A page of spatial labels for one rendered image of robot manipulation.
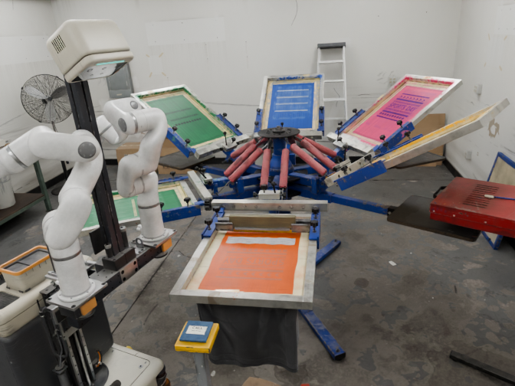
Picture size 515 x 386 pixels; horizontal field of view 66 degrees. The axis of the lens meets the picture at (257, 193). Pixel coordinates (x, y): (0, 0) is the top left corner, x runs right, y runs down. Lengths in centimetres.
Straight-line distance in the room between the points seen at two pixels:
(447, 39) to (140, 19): 432
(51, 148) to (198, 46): 512
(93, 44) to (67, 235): 59
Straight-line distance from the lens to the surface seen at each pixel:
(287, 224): 209
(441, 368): 286
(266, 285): 174
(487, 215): 213
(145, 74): 663
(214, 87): 628
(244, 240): 208
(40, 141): 131
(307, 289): 165
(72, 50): 136
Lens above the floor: 196
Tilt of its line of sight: 22 degrees down
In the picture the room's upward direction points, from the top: 4 degrees counter-clockwise
